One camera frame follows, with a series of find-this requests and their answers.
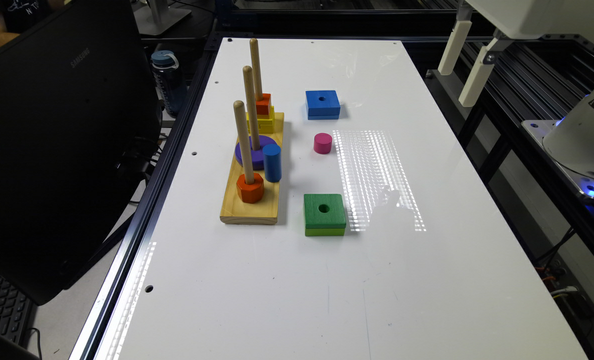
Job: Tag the rear wooden peg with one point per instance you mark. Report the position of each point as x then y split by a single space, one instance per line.
256 70

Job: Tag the small orange square block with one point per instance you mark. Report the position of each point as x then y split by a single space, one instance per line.
264 107

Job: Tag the black keyboard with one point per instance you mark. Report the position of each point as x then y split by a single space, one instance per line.
17 313

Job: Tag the black Samsung monitor back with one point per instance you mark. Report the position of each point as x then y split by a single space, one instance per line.
79 122

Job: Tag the orange octagon block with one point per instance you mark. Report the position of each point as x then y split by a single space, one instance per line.
250 193

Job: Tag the pink cylinder block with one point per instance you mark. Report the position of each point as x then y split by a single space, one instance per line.
322 143

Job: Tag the wooden peg board base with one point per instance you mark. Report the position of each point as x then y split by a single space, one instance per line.
235 211

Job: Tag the dark water bottle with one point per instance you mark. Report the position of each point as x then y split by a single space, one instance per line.
169 80

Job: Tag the person in black shirt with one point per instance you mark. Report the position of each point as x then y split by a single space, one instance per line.
17 16

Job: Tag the green square block with hole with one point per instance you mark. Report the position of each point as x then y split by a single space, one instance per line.
324 215

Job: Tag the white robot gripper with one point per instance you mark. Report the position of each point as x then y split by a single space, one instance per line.
517 19

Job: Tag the blue cylinder block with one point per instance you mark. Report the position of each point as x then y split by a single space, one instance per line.
272 162

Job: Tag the purple round disc block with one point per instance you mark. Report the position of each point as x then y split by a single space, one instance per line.
256 155

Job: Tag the yellow square block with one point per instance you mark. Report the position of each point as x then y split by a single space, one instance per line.
266 122

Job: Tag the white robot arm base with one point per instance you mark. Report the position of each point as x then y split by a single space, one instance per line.
569 143

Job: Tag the middle wooden peg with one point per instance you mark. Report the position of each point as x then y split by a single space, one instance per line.
251 106

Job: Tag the wooden peg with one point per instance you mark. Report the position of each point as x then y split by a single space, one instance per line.
251 106
244 141
256 70

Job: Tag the front wooden peg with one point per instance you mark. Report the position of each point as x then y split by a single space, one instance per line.
244 141

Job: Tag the silver monitor stand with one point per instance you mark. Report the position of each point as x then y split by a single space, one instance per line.
157 17

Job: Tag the blue square block with hole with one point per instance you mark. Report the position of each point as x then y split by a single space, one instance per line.
322 105

